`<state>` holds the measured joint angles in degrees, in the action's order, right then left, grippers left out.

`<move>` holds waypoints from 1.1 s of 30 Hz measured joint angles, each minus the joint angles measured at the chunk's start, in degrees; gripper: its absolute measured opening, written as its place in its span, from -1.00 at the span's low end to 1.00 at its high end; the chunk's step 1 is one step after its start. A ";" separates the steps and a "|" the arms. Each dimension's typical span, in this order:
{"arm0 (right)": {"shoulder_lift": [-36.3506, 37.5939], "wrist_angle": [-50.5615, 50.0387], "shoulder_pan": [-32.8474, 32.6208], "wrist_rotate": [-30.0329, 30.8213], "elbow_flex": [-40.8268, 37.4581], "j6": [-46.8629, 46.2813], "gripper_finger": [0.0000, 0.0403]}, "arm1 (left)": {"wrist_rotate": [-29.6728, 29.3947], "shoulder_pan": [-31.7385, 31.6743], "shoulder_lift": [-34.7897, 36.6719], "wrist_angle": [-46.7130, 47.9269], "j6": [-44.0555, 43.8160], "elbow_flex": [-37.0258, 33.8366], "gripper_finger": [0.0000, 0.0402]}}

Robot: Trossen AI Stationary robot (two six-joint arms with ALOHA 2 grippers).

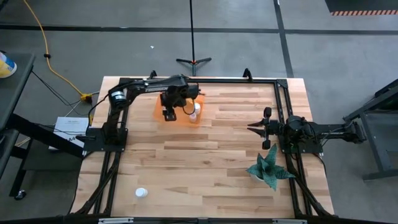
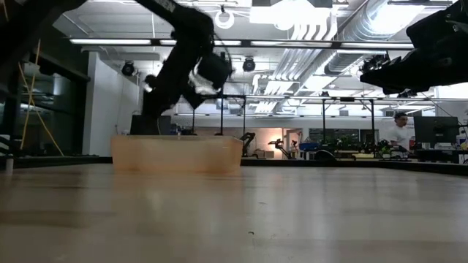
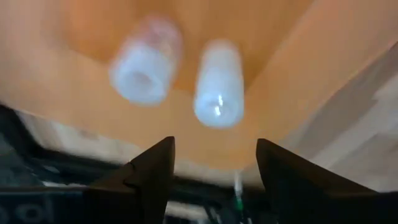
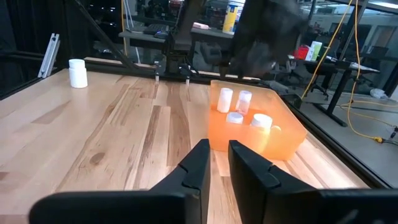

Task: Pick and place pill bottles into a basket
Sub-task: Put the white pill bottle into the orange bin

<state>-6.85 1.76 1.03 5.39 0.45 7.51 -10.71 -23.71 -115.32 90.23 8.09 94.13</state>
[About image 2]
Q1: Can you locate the long overhead light bar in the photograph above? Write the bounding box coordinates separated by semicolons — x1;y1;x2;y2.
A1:
68;37;415;50

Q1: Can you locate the person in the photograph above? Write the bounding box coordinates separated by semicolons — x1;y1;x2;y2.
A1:
387;112;412;152

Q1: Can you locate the black ceiling camera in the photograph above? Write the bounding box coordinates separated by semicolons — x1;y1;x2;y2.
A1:
121;61;137;77
242;56;257;73
360;53;390;74

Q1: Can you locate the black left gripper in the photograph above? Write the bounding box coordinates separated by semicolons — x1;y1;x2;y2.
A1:
141;36;207;121

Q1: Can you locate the black workstation frame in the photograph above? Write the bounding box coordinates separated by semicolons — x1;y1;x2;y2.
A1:
321;96;377;143
191;93;248;142

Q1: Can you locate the translucent orange plastic basket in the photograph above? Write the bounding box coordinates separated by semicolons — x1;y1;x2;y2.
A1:
110;134;244;175

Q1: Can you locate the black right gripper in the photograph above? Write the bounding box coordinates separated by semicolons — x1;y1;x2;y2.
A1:
359;0;468;96

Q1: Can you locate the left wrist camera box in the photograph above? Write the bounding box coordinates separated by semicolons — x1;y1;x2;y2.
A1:
198;53;234;91

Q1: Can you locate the black box behind basket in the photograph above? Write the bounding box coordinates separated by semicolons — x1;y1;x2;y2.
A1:
129;114;173;137

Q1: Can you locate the white coiled cable ring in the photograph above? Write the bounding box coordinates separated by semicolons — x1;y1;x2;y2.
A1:
214;9;235;31

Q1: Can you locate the yellow strap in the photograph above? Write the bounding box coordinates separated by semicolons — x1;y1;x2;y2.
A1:
17;39;65;159

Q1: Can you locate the blue chair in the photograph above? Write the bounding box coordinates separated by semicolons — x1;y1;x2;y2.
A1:
298;141;322;153

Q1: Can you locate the black vertical pole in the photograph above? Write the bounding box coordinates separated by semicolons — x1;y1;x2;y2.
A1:
219;95;225;137

